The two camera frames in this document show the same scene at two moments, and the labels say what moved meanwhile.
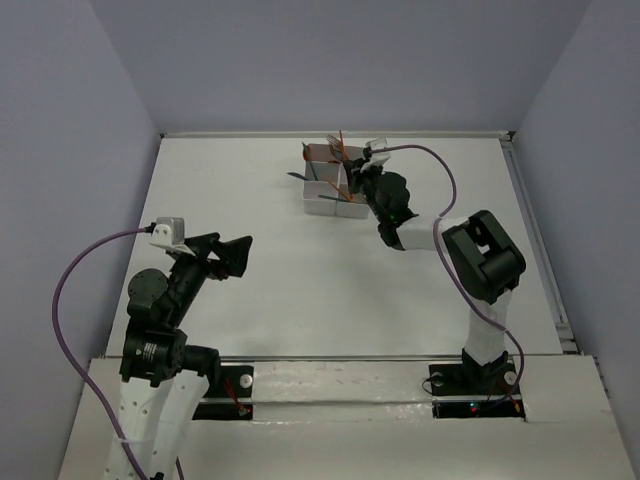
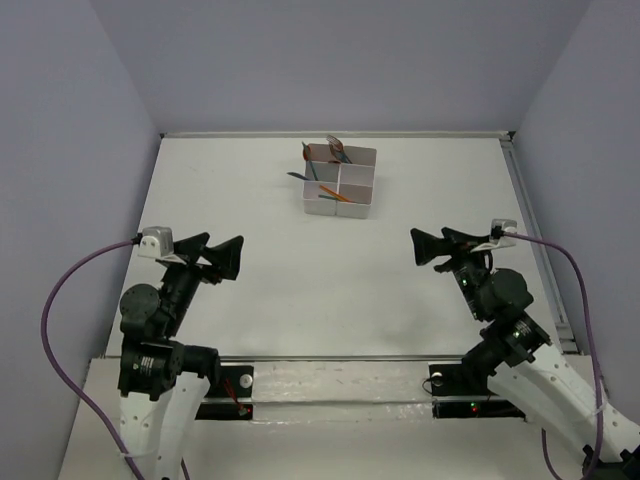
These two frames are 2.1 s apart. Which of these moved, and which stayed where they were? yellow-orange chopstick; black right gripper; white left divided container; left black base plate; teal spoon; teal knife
Moved: black right gripper; yellow-orange chopstick
Stayed: white left divided container; left black base plate; teal spoon; teal knife
